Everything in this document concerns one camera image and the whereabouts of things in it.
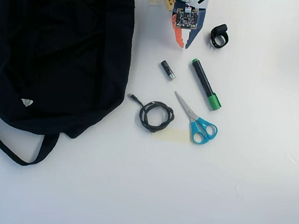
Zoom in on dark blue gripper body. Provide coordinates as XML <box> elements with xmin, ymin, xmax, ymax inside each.
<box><xmin>195</xmin><ymin>9</ymin><xmax>207</xmax><ymax>32</ymax></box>

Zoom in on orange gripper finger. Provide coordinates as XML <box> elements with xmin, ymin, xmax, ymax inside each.
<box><xmin>168</xmin><ymin>13</ymin><xmax>188</xmax><ymax>50</ymax></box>

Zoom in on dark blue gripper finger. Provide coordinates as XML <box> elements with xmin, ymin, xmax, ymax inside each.
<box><xmin>185</xmin><ymin>27</ymin><xmax>203</xmax><ymax>51</ymax></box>

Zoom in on black plastic ring clamp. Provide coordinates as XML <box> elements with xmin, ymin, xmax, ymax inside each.
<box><xmin>208</xmin><ymin>22</ymin><xmax>232</xmax><ymax>50</ymax></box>

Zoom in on black fabric bag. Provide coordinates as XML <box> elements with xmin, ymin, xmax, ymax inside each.
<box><xmin>0</xmin><ymin>0</ymin><xmax>139</xmax><ymax>178</ymax></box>

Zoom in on black AA battery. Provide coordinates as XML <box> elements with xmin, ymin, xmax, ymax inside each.
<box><xmin>158</xmin><ymin>60</ymin><xmax>178</xmax><ymax>82</ymax></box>

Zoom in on black marker with green cap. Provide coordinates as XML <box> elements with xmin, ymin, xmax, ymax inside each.
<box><xmin>186</xmin><ymin>57</ymin><xmax>228</xmax><ymax>113</ymax></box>

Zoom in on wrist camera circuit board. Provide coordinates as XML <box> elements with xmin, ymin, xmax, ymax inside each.
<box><xmin>174</xmin><ymin>5</ymin><xmax>200</xmax><ymax>31</ymax></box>

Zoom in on coiled black USB cable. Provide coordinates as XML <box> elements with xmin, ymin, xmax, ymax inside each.
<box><xmin>124</xmin><ymin>93</ymin><xmax>178</xmax><ymax>136</ymax></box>

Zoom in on blue handled scissors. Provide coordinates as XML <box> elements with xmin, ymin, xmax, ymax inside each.
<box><xmin>169</xmin><ymin>91</ymin><xmax>223</xmax><ymax>147</ymax></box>

